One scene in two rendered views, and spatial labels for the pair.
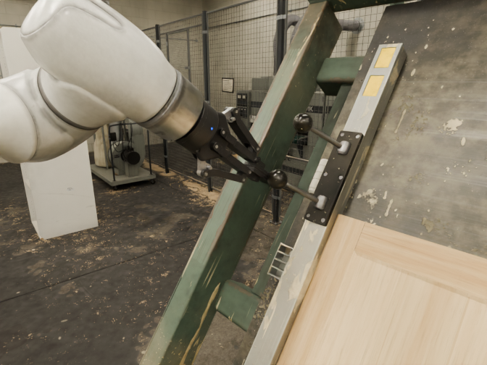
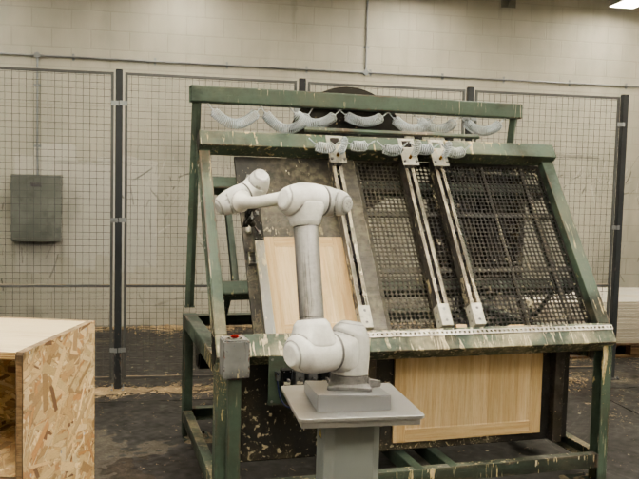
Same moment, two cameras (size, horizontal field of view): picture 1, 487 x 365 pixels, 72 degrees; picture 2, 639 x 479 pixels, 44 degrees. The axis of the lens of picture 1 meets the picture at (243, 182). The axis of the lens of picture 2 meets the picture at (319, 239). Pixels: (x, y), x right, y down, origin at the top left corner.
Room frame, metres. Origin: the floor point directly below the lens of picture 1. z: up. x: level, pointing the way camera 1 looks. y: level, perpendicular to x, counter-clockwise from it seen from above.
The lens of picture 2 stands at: (-1.57, 3.32, 1.64)
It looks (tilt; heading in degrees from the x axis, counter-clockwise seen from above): 4 degrees down; 298
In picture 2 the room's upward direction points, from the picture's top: 1 degrees clockwise
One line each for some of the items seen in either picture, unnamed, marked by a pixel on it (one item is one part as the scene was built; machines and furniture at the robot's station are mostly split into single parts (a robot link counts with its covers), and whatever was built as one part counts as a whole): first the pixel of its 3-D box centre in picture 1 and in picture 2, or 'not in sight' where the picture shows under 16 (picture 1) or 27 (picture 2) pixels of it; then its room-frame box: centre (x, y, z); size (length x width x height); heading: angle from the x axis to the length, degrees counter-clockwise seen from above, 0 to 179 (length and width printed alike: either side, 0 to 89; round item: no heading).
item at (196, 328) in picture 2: not in sight; (379, 390); (0.25, -0.96, 0.41); 2.20 x 1.38 x 0.83; 44
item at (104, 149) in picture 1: (112, 113); not in sight; (5.51, 2.10, 1.10); 1.37 x 0.70 x 2.20; 39
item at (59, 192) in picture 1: (50, 136); not in sight; (3.60, 2.08, 1.03); 0.61 x 0.58 x 2.05; 39
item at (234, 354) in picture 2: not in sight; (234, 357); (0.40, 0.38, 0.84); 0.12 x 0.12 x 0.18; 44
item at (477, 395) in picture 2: not in sight; (469, 388); (-0.32, -0.87, 0.52); 0.90 x 0.02 x 0.55; 44
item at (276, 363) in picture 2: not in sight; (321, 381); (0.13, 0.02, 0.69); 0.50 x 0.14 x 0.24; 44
